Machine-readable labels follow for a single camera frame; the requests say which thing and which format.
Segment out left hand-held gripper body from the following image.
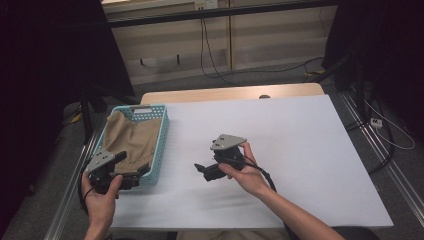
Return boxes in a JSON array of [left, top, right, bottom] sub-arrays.
[[85, 148, 141, 195]]

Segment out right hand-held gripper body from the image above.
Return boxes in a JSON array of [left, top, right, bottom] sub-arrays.
[[210, 133, 248, 172]]

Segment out khaki pants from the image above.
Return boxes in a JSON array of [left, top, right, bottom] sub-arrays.
[[102, 110, 163, 175]]

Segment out light blue perforated plastic basket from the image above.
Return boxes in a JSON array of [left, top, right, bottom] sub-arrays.
[[94, 104, 170, 187]]

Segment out person's right hand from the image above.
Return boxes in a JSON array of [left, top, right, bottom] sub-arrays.
[[218, 142, 273, 198]]

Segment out person's left hand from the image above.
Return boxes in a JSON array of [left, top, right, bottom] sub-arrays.
[[81, 173, 124, 230]]

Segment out wooden table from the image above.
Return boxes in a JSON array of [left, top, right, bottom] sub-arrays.
[[139, 82, 326, 105]]

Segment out black tripod stand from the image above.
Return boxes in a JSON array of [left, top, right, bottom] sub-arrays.
[[79, 82, 139, 145]]

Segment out white table cover sheet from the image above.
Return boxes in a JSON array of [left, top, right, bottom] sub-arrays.
[[109, 94, 394, 231]]

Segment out black curtain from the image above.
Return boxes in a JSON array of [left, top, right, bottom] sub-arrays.
[[321, 0, 424, 134], [0, 0, 136, 231]]

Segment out black horizontal bar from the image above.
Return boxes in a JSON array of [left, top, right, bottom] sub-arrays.
[[105, 0, 339, 29]]

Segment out black metal stand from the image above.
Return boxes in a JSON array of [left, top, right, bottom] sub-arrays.
[[311, 49, 368, 114]]

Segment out left hand-held gripper black cable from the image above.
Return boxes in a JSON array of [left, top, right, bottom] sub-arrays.
[[77, 159, 96, 216]]

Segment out hand-held gripper black cable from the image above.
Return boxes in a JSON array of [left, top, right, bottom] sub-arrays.
[[77, 159, 96, 216], [242, 154, 278, 194]]

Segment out aluminium floor rail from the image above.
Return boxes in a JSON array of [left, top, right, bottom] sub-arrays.
[[336, 90, 424, 219], [43, 114, 111, 240]]

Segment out right hand-held gripper black cable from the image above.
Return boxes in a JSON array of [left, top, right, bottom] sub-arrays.
[[242, 154, 278, 194]]

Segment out black hanging cable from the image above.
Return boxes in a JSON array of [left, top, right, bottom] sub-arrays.
[[199, 18, 231, 85], [201, 18, 325, 80]]

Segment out white wall socket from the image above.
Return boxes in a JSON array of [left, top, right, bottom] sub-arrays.
[[194, 0, 219, 10]]

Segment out black floor cable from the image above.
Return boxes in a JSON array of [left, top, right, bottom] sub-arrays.
[[344, 89, 396, 175]]

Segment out white floor cable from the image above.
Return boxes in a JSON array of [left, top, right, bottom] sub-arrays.
[[363, 99, 416, 151]]

